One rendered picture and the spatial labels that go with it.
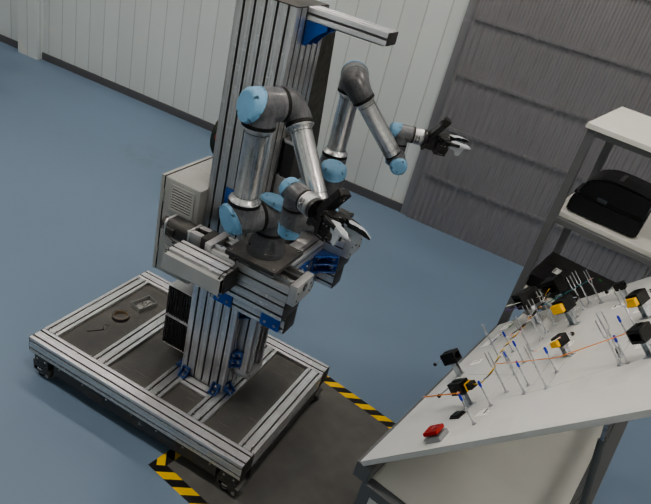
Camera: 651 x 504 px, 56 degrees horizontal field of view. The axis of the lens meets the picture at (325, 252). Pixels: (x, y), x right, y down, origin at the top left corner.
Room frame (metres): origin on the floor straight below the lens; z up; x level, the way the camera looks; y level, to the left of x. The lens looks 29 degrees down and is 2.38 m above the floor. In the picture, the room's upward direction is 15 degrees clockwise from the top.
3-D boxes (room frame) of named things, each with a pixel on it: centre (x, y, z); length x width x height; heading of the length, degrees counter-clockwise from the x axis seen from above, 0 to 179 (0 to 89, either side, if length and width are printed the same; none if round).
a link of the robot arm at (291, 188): (1.77, 0.13, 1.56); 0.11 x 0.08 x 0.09; 45
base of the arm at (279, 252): (2.05, 0.22, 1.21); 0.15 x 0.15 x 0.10
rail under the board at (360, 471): (1.92, -0.59, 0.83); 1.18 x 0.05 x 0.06; 150
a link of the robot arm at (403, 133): (2.68, -0.19, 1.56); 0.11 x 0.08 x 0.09; 96
